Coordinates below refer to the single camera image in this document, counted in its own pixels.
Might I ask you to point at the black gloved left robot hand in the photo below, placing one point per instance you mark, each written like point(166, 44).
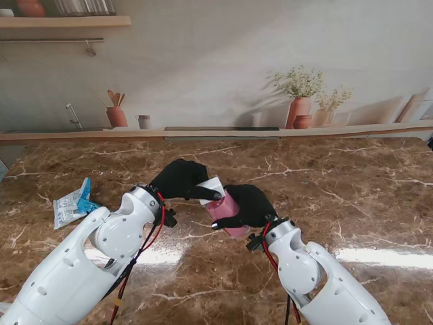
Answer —
point(179, 179)

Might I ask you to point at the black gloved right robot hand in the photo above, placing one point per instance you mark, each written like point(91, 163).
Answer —
point(252, 206)

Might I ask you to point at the clear bottle with pink seasoning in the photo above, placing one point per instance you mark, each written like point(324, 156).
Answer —
point(223, 210)

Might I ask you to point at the white square bottle cap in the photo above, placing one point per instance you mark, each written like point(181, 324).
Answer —
point(212, 185)

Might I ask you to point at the blue plastic bag clip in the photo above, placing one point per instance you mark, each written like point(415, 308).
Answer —
point(87, 205)

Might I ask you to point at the white blue printed salt bag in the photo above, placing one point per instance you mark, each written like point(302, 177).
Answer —
point(67, 208)

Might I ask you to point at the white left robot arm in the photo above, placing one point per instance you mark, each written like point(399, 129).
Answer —
point(67, 271)

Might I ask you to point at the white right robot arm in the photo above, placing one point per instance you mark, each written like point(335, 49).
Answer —
point(314, 281)

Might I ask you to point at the printed kitchen backdrop banner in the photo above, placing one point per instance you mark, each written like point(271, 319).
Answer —
point(203, 67)

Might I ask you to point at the pale blue box at table edge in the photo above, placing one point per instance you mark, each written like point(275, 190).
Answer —
point(2, 171)

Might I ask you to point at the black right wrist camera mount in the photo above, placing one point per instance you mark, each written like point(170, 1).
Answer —
point(256, 243)

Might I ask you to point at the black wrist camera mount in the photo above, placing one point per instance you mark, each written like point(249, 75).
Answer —
point(256, 243)
point(170, 218)

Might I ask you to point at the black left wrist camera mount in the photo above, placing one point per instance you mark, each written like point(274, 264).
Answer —
point(170, 218)

